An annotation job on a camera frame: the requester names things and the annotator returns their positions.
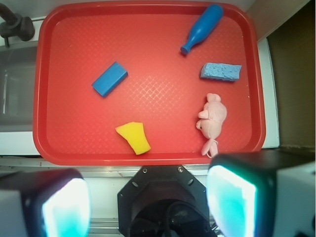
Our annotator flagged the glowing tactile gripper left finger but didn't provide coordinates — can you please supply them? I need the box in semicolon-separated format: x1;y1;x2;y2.
0;168;92;237

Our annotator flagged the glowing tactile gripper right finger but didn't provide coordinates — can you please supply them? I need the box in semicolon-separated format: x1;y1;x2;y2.
206;149;316;237

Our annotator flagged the yellow sponge piece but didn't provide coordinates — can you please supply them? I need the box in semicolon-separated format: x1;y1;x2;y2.
115;121;151;155

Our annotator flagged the blue sponge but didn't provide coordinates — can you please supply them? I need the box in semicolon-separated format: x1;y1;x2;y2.
200;63;242;82

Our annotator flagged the pink plush pig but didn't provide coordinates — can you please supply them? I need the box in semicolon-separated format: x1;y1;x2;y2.
196;93;227;158

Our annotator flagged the red plastic tray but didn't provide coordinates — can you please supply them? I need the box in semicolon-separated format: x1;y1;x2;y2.
33;1;266;166

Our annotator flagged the blue rectangular block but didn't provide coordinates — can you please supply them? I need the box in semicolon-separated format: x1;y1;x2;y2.
92;62;128;97

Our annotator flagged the stainless steel sink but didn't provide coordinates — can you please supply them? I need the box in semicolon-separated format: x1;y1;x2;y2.
0;41;38;132

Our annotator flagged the dark metal faucet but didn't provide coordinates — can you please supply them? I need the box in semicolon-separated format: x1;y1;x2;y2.
0;3;35;48

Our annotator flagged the blue plastic bottle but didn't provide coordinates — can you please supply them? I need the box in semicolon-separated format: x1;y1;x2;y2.
180;4;224;55

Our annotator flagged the black robot wrist mount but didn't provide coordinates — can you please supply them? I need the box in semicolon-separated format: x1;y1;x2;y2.
117;165;216;237

